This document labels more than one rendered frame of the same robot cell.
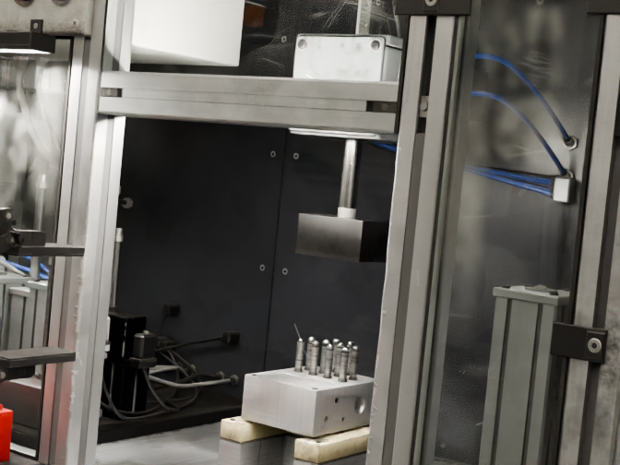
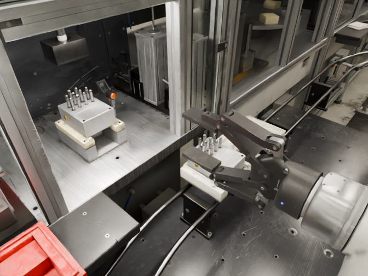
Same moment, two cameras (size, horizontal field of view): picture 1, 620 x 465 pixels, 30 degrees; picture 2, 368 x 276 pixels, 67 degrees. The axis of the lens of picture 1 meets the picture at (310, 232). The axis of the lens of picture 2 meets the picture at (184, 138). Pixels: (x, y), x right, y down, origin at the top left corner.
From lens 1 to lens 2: 1.11 m
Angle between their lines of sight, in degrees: 83
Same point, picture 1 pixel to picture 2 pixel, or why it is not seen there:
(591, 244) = (224, 18)
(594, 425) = (224, 64)
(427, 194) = (189, 19)
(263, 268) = not seen: outside the picture
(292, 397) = (105, 116)
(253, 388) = (88, 125)
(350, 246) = (82, 51)
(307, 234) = (61, 55)
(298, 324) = not seen: outside the picture
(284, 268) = not seen: outside the picture
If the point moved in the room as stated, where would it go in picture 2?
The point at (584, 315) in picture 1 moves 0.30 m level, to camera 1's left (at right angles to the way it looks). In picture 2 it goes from (223, 39) to (223, 87)
